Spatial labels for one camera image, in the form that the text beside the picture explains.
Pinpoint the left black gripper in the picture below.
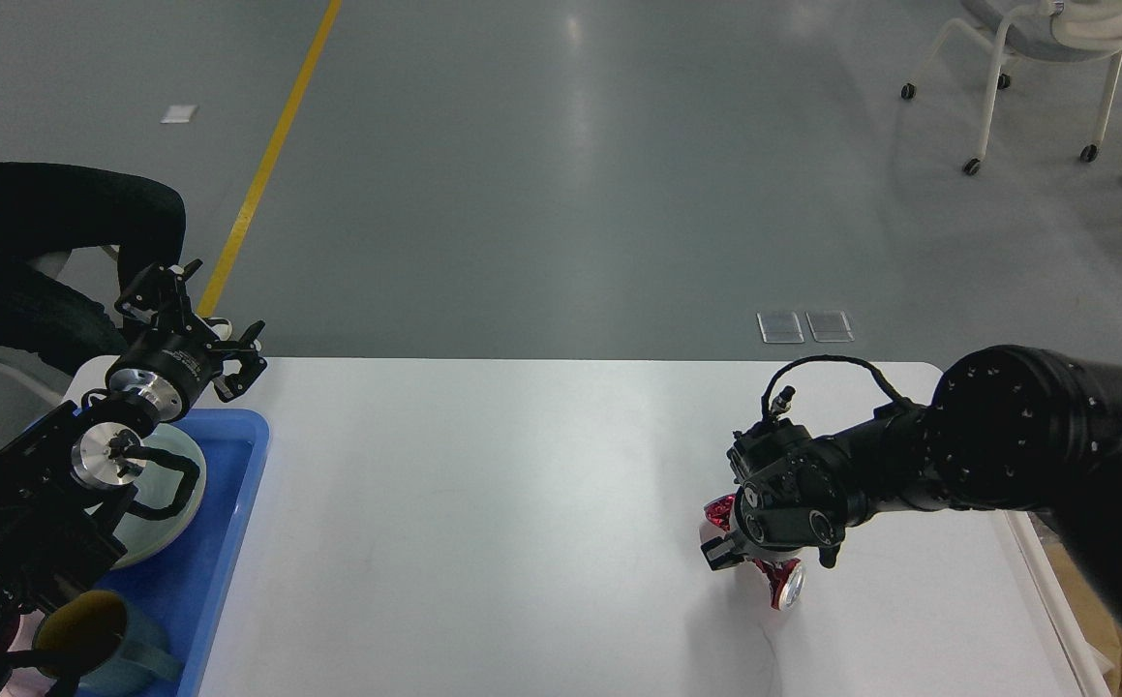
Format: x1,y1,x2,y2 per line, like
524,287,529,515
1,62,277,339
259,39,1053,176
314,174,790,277
105,259,267,423

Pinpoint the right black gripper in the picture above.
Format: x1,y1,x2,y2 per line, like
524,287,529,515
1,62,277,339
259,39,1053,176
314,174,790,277
699,503,763,572

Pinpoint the crushed red can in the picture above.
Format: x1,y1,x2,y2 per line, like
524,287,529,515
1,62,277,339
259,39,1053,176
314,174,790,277
702,494,804,612

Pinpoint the light green plate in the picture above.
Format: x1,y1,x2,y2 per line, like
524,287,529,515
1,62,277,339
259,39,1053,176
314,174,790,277
112,424,206,570

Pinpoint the dark teal mug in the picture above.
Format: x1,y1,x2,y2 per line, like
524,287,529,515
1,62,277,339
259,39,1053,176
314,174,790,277
31,590,185,696

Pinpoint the brown paper bag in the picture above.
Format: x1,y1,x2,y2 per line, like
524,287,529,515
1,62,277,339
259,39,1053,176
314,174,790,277
1043,543,1122,696

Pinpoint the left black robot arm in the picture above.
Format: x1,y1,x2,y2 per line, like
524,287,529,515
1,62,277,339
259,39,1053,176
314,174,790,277
0,260,267,696

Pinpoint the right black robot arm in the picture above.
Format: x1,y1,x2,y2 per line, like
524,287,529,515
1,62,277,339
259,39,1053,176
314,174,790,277
701,345,1122,627

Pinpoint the person in dark clothes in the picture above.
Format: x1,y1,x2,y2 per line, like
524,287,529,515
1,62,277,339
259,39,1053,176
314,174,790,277
0,131,232,374

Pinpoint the floor outlet plate left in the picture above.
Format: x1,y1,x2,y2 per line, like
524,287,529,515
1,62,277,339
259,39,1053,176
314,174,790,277
756,312,804,345

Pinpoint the floor outlet plate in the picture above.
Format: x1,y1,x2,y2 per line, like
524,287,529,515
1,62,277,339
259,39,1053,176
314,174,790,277
756,312,804,345
804,310,856,343

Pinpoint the blue plastic tray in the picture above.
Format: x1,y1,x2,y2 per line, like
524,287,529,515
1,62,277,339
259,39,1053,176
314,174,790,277
96,409,270,696

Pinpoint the floor outlet plate right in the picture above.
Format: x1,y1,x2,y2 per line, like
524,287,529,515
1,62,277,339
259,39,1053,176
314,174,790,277
804,310,856,343

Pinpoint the pink mug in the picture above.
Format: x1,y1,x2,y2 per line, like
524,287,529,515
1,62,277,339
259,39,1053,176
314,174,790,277
6,609,50,694

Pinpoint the white plastic bin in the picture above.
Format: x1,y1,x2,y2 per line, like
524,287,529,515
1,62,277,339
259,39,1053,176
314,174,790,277
1003,511,1112,696

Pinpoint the white office chair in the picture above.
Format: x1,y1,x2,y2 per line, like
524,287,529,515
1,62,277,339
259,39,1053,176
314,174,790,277
898,1,1122,176

